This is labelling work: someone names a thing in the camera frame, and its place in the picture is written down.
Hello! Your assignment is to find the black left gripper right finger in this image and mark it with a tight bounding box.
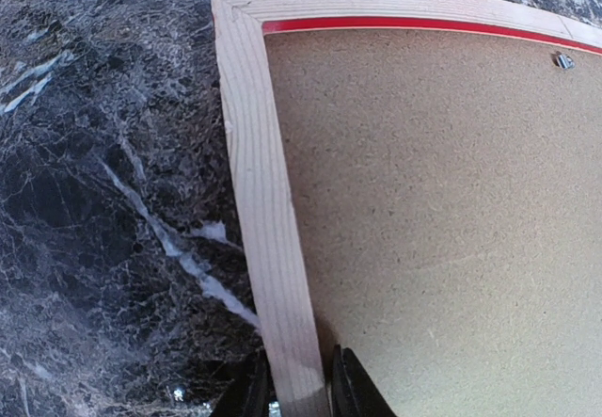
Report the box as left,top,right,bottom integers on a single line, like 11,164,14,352
331,345,396,417

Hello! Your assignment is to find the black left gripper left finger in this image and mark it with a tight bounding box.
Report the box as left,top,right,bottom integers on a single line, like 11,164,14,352
211,351,269,417

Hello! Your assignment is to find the brown cardboard backing board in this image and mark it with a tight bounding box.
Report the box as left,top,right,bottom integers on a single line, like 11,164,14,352
265,30,601,416

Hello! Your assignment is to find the metal backing turn clip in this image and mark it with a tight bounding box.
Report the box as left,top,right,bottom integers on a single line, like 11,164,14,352
553,52,575,70

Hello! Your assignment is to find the red wooden picture frame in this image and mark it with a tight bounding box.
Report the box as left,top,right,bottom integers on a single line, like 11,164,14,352
212,0,601,416

